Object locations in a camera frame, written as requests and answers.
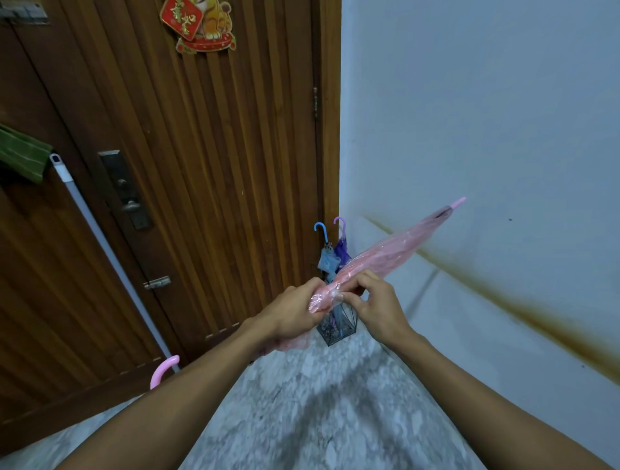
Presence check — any person's left hand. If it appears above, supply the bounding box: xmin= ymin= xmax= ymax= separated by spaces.
xmin=253 ymin=277 xmax=328 ymax=345

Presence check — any person's right hand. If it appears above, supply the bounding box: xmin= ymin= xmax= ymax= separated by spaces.
xmin=337 ymin=270 xmax=417 ymax=348

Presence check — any pink translucent umbrella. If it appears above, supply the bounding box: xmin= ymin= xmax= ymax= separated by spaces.
xmin=149 ymin=196 xmax=468 ymax=391

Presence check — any person's right forearm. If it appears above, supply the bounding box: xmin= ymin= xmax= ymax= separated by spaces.
xmin=387 ymin=329 xmax=615 ymax=470

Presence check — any person's left forearm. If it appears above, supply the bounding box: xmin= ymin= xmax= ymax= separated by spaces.
xmin=54 ymin=317 xmax=287 ymax=470

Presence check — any blue folded umbrella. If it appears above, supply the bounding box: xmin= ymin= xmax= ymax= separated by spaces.
xmin=313 ymin=222 xmax=341 ymax=286

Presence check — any purple folded umbrella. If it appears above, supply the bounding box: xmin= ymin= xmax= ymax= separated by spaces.
xmin=333 ymin=216 xmax=353 ymax=273

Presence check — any brown wooden door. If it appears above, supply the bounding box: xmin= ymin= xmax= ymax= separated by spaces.
xmin=0 ymin=0 xmax=322 ymax=456

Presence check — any white mop pole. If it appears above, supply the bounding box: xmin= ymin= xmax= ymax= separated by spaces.
xmin=49 ymin=153 xmax=180 ymax=374

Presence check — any dark metal door lock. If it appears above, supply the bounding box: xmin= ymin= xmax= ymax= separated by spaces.
xmin=98 ymin=149 xmax=154 ymax=231

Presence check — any red tiger door decoration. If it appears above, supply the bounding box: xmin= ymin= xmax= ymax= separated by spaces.
xmin=159 ymin=0 xmax=237 ymax=55

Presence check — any green cloth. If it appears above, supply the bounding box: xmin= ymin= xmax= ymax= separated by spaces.
xmin=0 ymin=123 xmax=53 ymax=185

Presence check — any grey metal door bolt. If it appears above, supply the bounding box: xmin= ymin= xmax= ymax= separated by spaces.
xmin=0 ymin=0 xmax=50 ymax=25

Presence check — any black wire umbrella stand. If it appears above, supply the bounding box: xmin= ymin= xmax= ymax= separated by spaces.
xmin=316 ymin=271 xmax=359 ymax=347

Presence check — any brown wooden door frame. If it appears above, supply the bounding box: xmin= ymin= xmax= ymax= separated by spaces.
xmin=319 ymin=0 xmax=343 ymax=243

